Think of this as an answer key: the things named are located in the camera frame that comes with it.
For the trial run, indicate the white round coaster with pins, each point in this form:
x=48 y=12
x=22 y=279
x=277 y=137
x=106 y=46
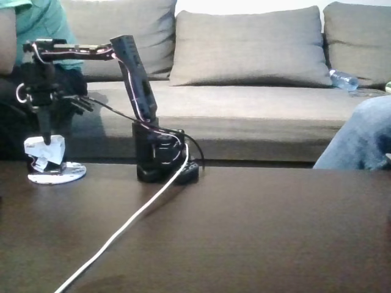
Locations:
x=71 y=172

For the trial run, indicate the grey sofa cushion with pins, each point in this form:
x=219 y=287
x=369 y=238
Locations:
x=250 y=45
x=357 y=36
x=143 y=21

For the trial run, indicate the person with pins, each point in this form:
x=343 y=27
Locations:
x=360 y=134
x=12 y=36

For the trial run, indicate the grey sofa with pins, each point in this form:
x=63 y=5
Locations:
x=259 y=122

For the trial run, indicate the clear plastic water bottle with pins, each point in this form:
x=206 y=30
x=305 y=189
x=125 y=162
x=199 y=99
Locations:
x=343 y=79

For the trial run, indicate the clear plastic wrapper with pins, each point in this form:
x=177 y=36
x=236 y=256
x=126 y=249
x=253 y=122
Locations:
x=365 y=92

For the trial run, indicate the white servo box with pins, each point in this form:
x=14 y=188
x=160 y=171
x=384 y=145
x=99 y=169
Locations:
x=46 y=152

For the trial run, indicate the green object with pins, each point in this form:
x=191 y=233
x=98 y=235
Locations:
x=388 y=87

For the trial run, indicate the black oval camera box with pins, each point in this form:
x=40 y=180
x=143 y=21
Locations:
x=80 y=103

